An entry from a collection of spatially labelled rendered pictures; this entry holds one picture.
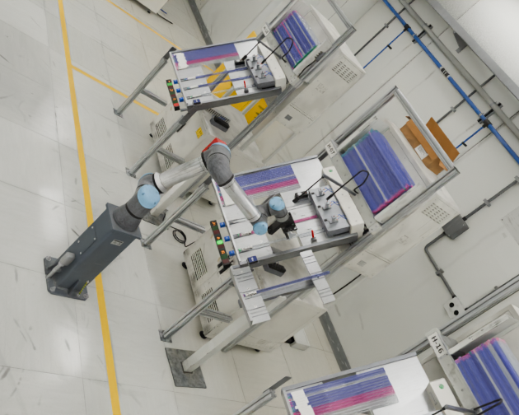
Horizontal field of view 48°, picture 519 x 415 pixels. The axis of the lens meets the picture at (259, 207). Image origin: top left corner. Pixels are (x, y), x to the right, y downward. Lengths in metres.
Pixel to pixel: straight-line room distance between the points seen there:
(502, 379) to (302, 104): 2.58
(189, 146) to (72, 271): 1.74
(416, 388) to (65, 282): 1.89
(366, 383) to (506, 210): 2.23
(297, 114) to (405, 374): 2.32
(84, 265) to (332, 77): 2.34
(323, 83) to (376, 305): 1.89
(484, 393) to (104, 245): 1.96
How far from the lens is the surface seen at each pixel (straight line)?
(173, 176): 3.07
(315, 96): 4.58
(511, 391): 2.89
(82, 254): 3.22
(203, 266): 4.02
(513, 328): 3.06
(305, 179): 3.73
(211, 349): 3.49
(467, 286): 4.73
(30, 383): 3.00
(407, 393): 3.04
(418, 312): 4.86
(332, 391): 2.96
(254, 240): 3.41
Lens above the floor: 2.26
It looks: 23 degrees down
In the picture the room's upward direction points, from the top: 49 degrees clockwise
